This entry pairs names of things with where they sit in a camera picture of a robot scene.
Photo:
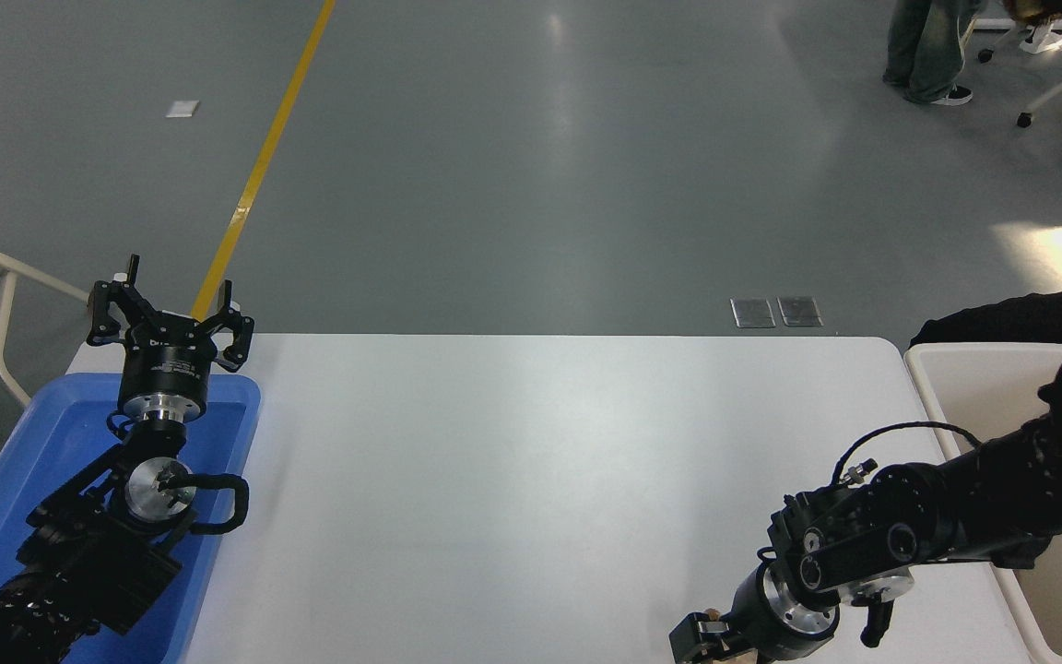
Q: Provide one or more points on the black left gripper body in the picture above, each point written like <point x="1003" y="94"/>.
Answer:
<point x="167" y="364"/>

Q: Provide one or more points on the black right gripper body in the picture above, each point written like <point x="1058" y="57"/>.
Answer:
<point x="752" y="618"/>

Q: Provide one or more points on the tan paper ball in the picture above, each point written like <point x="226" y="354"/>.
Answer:
<point x="711" y="614"/>

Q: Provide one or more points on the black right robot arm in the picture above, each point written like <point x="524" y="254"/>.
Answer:
<point x="1001" y="480"/>

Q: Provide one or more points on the blue plastic tray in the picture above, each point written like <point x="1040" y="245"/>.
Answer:
<point x="42" y="443"/>

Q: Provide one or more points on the yellow floor tape line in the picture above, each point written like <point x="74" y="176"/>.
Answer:
<point x="264" y="157"/>

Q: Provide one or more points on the silver floor outlet plate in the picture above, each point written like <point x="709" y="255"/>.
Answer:
<point x="753" y="313"/>
<point x="800" y="312"/>

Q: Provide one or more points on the large pale bin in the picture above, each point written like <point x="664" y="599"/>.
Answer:
<point x="983" y="387"/>

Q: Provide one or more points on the person in dark sleeve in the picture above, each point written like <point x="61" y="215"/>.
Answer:
<point x="1029" y="318"/>

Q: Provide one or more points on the standing person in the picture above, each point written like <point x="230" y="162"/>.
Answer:
<point x="927" y="46"/>

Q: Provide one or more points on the white wheeled office chair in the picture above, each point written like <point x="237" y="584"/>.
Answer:
<point x="1061" y="88"/>

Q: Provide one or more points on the beige chair frame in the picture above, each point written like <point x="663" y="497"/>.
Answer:
<point x="42" y="279"/>

